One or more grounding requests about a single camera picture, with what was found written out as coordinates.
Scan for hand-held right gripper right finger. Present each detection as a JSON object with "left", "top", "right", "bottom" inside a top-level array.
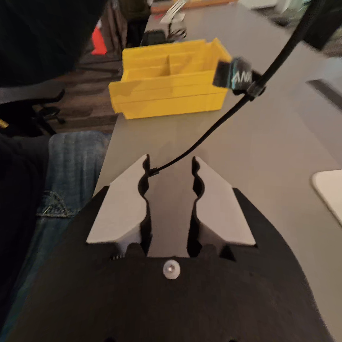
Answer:
[{"left": 186, "top": 156, "right": 257, "bottom": 257}]

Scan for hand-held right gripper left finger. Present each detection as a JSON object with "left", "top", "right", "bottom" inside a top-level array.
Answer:
[{"left": 87, "top": 154, "right": 153, "bottom": 255}]

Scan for yellow plastic bin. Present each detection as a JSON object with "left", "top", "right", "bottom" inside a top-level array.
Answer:
[{"left": 109, "top": 38, "right": 233, "bottom": 120}]

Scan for dark grey hub cable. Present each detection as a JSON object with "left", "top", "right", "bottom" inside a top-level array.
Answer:
[{"left": 148, "top": 0, "right": 327, "bottom": 177}]

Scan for person's left forearm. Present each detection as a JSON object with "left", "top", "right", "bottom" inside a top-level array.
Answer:
[{"left": 0, "top": 0, "right": 110, "bottom": 89}]

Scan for person's legs in jeans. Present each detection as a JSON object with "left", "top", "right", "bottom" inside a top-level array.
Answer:
[{"left": 11, "top": 131, "right": 113, "bottom": 300}]

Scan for black chair armrest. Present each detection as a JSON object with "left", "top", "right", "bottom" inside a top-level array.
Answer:
[{"left": 0, "top": 88, "right": 64, "bottom": 137}]

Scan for orange cone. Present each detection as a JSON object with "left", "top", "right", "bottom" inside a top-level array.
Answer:
[{"left": 91, "top": 20, "right": 107, "bottom": 55}]

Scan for black electronics box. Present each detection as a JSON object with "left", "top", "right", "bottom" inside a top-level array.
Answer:
[{"left": 140, "top": 30, "right": 169, "bottom": 47}]

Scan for wooden desk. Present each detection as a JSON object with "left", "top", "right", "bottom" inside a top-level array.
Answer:
[{"left": 151, "top": 0, "right": 238, "bottom": 14}]

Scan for black office chair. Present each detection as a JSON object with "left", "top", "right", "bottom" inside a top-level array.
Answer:
[{"left": 305, "top": 0, "right": 342, "bottom": 51}]

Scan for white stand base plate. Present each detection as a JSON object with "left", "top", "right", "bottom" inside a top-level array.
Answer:
[{"left": 312, "top": 170, "right": 342, "bottom": 225}]

